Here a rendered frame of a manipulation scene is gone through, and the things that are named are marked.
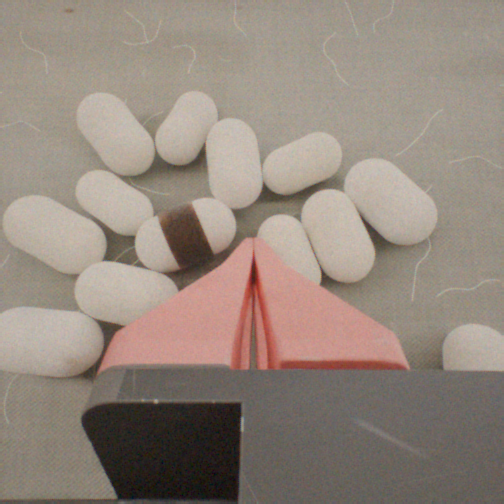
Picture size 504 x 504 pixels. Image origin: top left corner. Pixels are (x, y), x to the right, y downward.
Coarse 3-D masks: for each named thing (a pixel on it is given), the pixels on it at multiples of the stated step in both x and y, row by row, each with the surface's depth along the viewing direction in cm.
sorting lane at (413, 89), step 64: (0, 0) 17; (64, 0) 17; (128, 0) 17; (192, 0) 17; (256, 0) 17; (320, 0) 17; (384, 0) 17; (448, 0) 17; (0, 64) 16; (64, 64) 17; (128, 64) 16; (192, 64) 16; (256, 64) 16; (320, 64) 16; (384, 64) 16; (448, 64) 16; (0, 128) 16; (64, 128) 16; (256, 128) 16; (320, 128) 16; (384, 128) 16; (448, 128) 16; (0, 192) 15; (64, 192) 15; (192, 192) 15; (448, 192) 15; (0, 256) 14; (128, 256) 14; (384, 256) 14; (448, 256) 14; (384, 320) 14; (448, 320) 14; (0, 384) 13; (64, 384) 13; (0, 448) 13; (64, 448) 13
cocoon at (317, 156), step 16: (288, 144) 14; (304, 144) 13; (320, 144) 13; (336, 144) 14; (272, 160) 14; (288, 160) 13; (304, 160) 13; (320, 160) 13; (336, 160) 14; (272, 176) 14; (288, 176) 13; (304, 176) 13; (320, 176) 14; (288, 192) 14
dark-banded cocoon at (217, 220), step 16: (208, 208) 13; (224, 208) 13; (144, 224) 13; (208, 224) 12; (224, 224) 13; (144, 240) 12; (160, 240) 12; (208, 240) 13; (224, 240) 13; (144, 256) 13; (160, 256) 12
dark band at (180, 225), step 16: (176, 208) 13; (192, 208) 13; (160, 224) 12; (176, 224) 12; (192, 224) 12; (176, 240) 12; (192, 240) 12; (176, 256) 12; (192, 256) 13; (208, 256) 13
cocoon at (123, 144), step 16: (96, 96) 14; (112, 96) 14; (80, 112) 14; (96, 112) 14; (112, 112) 14; (128, 112) 14; (80, 128) 14; (96, 128) 14; (112, 128) 13; (128, 128) 13; (96, 144) 14; (112, 144) 13; (128, 144) 13; (144, 144) 14; (112, 160) 14; (128, 160) 14; (144, 160) 14
